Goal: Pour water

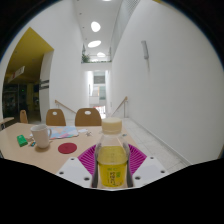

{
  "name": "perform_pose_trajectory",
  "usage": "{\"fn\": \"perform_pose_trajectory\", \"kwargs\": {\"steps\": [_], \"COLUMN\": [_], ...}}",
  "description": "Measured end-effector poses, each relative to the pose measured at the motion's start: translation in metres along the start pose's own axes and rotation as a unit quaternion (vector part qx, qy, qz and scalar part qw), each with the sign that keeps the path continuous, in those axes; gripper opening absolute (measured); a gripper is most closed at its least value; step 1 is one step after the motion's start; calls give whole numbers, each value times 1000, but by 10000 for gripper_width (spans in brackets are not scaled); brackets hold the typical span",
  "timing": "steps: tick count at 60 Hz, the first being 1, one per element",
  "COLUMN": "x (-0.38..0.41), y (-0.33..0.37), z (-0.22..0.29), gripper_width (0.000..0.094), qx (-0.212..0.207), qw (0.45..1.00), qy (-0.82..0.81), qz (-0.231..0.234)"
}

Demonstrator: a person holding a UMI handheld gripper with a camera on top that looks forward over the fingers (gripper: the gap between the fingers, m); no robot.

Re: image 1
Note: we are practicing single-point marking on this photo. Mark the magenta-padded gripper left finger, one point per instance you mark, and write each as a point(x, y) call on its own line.
point(75, 170)

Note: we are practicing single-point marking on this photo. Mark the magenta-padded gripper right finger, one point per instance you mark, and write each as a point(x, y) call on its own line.
point(150, 170)

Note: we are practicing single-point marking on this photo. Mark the clear bottle with yellow drink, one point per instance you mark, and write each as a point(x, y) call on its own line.
point(112, 163)

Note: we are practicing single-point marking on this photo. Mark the flat round red coaster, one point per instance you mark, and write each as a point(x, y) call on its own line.
point(67, 148)

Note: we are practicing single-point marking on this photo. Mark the small star-shaped trinket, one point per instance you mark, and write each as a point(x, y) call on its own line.
point(88, 133)

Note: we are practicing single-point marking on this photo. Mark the pastel colourful paper sheet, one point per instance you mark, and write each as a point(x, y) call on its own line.
point(65, 132)

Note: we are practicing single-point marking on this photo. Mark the small white card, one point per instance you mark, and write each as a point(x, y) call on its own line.
point(82, 130)

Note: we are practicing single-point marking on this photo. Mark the white ceramic mug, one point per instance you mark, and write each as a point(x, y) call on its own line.
point(40, 136)

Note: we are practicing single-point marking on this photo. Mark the wooden chair with oval hole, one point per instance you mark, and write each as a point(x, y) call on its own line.
point(55, 119)
point(87, 120)

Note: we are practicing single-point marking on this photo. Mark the wooden stair handrail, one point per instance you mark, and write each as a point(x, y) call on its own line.
point(120, 105)
point(65, 106)

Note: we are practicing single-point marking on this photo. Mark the small wooden chair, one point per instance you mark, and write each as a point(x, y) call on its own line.
point(23, 117)

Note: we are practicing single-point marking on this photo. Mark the light wooden side table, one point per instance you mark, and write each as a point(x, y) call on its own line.
point(6, 120)

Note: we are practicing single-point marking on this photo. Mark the dark pillar sign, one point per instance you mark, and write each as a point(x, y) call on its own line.
point(44, 84)

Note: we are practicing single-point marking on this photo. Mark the green balcony plant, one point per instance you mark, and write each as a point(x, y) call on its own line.
point(85, 58)

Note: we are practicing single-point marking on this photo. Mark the white hanging sign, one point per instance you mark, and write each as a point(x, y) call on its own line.
point(16, 73)

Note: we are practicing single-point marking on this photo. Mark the oval ceiling lights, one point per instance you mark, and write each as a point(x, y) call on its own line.
point(95, 26)

